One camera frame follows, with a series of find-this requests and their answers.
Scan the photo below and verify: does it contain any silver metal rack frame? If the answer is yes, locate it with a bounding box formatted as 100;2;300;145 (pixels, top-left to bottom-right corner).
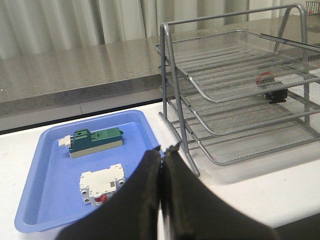
159;3;308;177

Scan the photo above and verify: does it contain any grey stone counter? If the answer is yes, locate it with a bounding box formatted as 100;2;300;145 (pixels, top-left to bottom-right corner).
0;12;320;118

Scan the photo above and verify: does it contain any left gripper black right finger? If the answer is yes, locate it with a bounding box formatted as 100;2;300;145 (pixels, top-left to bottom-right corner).
160;144;280;240

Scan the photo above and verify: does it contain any red emergency stop button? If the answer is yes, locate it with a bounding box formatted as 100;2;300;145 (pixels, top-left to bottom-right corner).
255;71;288;104

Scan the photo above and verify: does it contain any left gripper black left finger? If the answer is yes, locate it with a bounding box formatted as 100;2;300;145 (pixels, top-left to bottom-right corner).
56;146;161;240

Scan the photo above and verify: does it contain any white circuit breaker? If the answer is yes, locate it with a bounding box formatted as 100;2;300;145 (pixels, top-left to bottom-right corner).
79;163;126;207

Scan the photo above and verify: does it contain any silver mesh tray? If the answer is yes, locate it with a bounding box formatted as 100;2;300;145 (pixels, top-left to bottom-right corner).
159;60;320;136
153;29;320;104
167;87;320;166

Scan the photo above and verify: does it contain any green electrical switch module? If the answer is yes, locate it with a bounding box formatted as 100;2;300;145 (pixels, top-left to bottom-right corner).
58;127;124;159

